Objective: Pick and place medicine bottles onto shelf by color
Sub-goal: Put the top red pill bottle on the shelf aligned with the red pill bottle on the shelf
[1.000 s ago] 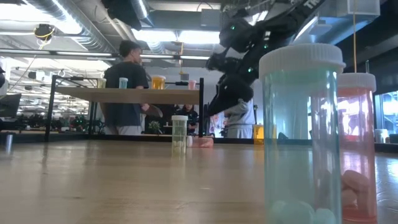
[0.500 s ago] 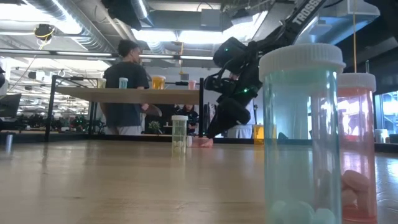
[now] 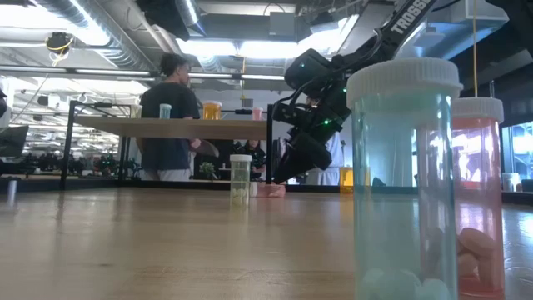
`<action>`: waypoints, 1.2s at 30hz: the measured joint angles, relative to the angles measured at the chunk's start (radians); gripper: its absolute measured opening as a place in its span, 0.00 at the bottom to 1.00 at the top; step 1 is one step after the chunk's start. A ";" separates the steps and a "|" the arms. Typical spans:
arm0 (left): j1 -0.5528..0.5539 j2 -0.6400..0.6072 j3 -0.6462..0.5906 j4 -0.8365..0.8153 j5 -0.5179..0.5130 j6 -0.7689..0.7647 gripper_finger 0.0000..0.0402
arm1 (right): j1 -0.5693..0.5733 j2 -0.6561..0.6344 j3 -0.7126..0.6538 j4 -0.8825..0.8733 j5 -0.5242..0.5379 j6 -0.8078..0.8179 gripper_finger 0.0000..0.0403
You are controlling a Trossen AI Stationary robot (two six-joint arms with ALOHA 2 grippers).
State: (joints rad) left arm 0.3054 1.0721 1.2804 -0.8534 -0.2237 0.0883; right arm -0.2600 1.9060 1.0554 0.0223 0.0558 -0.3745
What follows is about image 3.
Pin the thin black metal gantry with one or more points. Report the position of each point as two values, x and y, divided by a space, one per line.
237 111

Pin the silver metal standoff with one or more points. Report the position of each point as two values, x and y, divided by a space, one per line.
11 193

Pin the grey wall box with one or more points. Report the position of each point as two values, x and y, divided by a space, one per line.
247 103

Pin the small teal pill bottle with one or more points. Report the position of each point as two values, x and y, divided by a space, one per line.
165 111
399 187

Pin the small yellow-green pill bottle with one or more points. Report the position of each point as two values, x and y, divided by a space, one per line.
135 111
240 179

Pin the large orange pill bottle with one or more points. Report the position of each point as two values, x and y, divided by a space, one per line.
345 179
211 110

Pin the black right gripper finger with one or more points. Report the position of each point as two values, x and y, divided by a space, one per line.
296 171
283 171

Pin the long linear ceiling light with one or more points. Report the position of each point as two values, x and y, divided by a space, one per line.
104 71

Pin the silver ribbed air duct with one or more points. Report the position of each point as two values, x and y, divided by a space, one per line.
125 46

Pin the person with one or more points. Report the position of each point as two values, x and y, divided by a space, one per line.
255 156
335 154
166 96

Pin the small pink pill bottle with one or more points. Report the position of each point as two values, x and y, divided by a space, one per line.
272 191
479 187
257 113

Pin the small green desk plant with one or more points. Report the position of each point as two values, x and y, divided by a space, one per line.
207 168

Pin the black metal shelf frame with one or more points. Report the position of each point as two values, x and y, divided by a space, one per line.
268 158

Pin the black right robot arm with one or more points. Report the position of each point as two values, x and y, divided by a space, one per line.
408 21

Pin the black round ceiling device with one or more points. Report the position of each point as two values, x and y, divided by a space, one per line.
59 41

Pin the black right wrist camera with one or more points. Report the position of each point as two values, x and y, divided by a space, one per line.
312 152

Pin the black computer monitor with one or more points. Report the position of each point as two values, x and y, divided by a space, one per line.
12 141

